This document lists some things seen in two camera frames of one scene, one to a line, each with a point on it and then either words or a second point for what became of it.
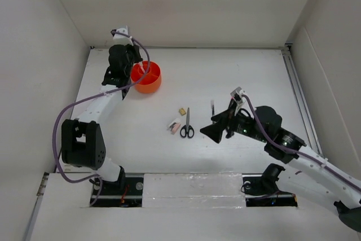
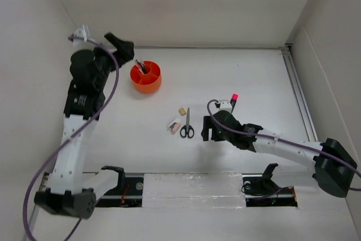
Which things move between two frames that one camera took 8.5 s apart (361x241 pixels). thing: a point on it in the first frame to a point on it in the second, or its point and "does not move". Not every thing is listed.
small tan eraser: (182, 111) does not move
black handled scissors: (187, 129) does not move
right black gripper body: (237, 123) to (216, 134)
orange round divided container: (151, 82) does not move
